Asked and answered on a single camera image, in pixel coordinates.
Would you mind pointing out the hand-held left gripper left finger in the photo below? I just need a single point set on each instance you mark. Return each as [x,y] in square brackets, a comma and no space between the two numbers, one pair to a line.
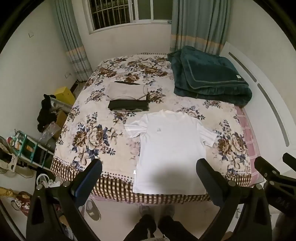
[89,176]

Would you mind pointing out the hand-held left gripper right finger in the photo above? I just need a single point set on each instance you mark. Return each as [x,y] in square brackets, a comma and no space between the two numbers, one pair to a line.
[208,178]

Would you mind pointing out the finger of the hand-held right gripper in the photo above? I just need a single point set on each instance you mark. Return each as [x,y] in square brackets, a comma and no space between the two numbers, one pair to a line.
[291,160]
[267,168]

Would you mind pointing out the white t-shirt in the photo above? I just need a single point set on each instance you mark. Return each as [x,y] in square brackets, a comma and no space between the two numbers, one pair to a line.
[171,150]

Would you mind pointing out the black clothes pile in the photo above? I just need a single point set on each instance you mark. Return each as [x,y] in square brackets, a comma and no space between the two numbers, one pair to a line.
[46,111]

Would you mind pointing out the pink checkered sheet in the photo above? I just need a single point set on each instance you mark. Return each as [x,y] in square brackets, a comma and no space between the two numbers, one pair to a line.
[251,139]

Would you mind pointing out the grey sneaker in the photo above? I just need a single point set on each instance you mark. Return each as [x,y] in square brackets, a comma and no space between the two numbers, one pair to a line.
[93,209]

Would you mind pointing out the bed with floral sheet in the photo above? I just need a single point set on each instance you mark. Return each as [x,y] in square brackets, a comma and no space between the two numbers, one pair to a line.
[92,139]

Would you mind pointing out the white slippers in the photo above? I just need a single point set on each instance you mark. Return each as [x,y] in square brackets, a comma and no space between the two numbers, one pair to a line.
[47,182]

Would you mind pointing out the clear plastic bag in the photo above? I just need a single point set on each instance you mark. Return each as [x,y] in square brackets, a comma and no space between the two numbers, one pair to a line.
[49,132]

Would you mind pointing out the person's right leg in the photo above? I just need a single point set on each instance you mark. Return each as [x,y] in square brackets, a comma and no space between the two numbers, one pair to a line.
[175,228]

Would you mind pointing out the person's leg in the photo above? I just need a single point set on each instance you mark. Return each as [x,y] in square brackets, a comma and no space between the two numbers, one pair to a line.
[175,228]
[142,228]

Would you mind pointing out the teal storage rack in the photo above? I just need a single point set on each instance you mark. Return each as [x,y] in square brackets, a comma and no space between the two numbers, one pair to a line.
[34,148]

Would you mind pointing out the brown cardboard box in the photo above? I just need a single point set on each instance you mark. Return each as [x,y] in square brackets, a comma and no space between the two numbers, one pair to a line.
[61,119]

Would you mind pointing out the person's left shoe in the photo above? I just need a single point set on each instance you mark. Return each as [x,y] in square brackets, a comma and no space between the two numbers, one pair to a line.
[144,210]

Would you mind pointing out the red patterned bag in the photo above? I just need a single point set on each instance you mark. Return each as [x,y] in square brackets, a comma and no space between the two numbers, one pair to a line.
[22,202]

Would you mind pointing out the person's left leg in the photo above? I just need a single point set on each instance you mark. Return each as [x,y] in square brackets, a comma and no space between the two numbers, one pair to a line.
[142,228]

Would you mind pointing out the beige electric fan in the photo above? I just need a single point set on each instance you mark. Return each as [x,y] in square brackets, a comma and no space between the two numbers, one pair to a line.
[13,166]

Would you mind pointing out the white plastic appliance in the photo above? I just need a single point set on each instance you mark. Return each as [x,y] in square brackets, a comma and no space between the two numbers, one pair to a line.
[61,105]

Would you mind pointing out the dark folded garment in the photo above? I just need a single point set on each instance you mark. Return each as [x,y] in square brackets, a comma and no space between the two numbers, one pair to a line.
[127,105]

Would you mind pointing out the yellow box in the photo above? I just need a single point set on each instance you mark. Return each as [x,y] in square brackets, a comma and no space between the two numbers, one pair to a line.
[66,95]

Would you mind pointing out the white headboard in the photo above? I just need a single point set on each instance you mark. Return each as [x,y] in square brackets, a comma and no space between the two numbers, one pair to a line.
[266,76]

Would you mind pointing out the beige folded garment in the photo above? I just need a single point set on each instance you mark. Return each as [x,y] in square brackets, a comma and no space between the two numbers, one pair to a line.
[126,91]

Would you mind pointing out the dark green blanket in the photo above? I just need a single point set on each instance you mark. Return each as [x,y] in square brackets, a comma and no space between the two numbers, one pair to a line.
[208,74]

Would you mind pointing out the grey-green striped curtain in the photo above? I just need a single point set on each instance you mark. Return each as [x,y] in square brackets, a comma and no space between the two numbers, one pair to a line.
[74,41]
[198,25]

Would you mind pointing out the barred window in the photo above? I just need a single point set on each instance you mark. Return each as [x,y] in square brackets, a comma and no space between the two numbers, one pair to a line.
[129,11]

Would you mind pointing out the white wall socket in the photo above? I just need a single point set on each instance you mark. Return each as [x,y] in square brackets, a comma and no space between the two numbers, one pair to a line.
[67,74]

